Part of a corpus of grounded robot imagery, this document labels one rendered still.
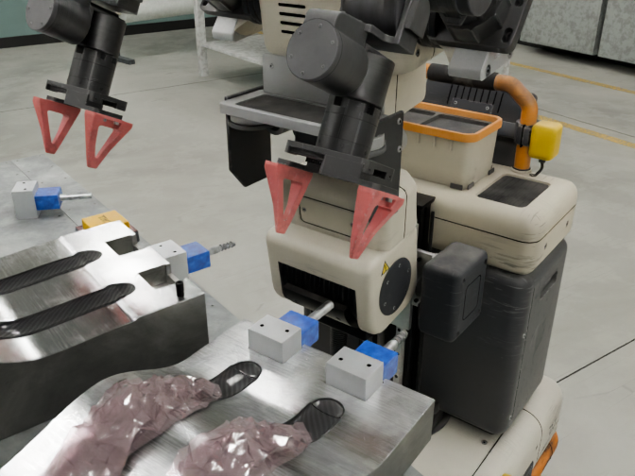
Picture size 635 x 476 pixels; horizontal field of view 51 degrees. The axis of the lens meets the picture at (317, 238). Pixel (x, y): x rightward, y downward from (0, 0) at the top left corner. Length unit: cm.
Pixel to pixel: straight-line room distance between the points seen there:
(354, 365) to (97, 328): 29
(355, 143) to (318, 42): 11
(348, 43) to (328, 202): 50
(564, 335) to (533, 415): 82
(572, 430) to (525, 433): 47
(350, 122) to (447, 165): 66
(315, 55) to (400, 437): 37
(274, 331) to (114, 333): 18
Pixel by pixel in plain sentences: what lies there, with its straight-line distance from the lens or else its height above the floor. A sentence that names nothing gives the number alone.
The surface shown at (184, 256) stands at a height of 85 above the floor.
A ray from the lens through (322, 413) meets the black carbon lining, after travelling 71.
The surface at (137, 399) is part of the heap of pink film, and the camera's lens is 63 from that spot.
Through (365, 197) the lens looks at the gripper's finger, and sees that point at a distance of 65.
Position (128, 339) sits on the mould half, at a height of 87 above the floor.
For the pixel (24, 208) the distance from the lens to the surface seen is 131.
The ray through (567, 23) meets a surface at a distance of 656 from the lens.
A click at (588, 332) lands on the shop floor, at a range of 247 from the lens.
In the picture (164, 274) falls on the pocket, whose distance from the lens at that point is 91.
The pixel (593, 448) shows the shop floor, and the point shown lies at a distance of 203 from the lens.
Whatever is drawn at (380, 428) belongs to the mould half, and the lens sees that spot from 69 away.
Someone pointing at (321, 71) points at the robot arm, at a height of 118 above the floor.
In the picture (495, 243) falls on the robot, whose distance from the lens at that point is 128.
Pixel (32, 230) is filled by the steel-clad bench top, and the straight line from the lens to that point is 127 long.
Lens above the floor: 132
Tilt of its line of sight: 27 degrees down
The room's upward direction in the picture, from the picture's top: straight up
